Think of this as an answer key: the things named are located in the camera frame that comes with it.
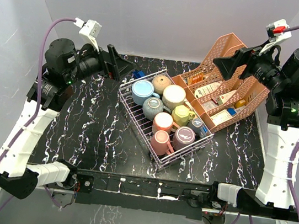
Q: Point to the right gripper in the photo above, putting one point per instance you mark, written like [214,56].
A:
[228,65]

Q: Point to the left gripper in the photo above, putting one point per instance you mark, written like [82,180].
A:
[117,67]

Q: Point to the light blue mug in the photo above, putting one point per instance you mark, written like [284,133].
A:
[142,90]

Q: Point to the beige round mug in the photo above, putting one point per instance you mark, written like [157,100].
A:
[160,83]

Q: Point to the grey mug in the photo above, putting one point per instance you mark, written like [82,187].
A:
[152,106]

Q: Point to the small grey-blue cup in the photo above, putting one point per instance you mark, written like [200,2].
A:
[198,127]

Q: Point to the yellow-green mug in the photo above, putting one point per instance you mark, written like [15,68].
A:
[182,115]

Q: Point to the purple mug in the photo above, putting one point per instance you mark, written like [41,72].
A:
[183,136]

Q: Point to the pink mug white inside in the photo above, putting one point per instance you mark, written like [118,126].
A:
[160,143]

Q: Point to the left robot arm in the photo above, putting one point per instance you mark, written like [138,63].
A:
[65,65]

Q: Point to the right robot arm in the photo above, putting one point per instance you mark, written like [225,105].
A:
[273,198]

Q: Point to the small blue object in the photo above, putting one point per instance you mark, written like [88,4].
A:
[136,74]

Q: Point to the peach desk organizer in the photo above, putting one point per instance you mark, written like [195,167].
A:
[221,103]

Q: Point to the white wire dish rack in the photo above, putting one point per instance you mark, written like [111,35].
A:
[144,126]

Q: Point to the black front rail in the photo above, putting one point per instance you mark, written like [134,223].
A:
[140,193]

